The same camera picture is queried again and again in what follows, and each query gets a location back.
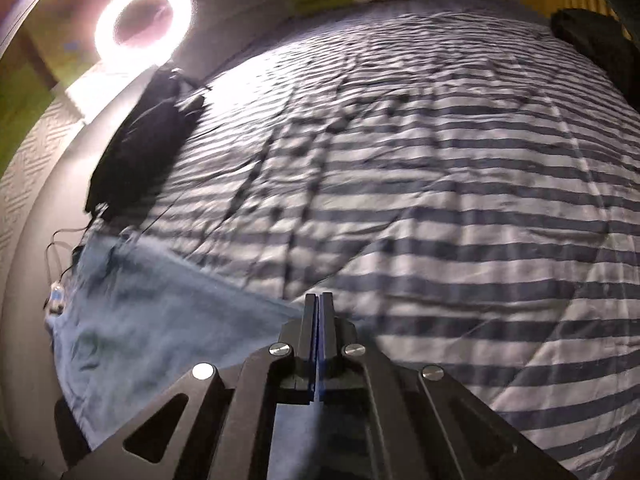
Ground striped blanket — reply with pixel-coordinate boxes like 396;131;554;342
80;0;640;480

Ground dark cloth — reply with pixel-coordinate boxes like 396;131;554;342
549;7;640;92

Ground thin dark cable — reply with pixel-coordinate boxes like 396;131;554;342
44;202;117;312

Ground black folded clothes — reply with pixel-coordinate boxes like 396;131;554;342
83;66;207;222

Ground ring light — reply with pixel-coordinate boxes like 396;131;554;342
93;0;197;67

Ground light blue denim shirt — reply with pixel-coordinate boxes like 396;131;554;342
50;236;312;452

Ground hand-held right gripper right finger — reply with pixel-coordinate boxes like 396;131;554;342
320;291;581;480

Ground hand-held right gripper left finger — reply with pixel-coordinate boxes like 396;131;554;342
60;292;321;480

